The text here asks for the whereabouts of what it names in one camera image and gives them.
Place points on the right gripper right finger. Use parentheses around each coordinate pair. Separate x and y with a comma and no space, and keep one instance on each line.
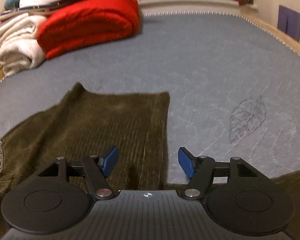
(236,195)

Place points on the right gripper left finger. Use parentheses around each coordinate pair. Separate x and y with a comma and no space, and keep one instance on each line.
(61,195)

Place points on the dark olive corduroy pants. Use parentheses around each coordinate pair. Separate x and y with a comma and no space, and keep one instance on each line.
(84,123)

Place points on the white folded blanket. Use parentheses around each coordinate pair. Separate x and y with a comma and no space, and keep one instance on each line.
(19,49)

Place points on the purple folded mat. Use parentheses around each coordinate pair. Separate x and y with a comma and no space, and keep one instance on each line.
(288,21)

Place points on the grey quilted mattress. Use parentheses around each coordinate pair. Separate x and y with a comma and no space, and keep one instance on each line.
(234,88)

